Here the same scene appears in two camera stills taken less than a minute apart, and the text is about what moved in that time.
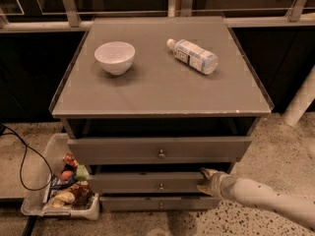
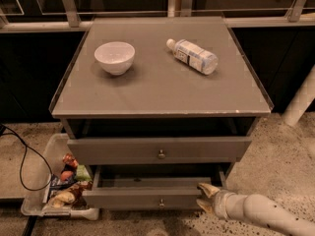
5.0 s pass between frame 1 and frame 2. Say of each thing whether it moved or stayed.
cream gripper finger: moved
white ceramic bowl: stayed
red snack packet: stayed
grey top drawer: stayed
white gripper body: moved
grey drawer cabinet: stayed
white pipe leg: stayed
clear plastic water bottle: stayed
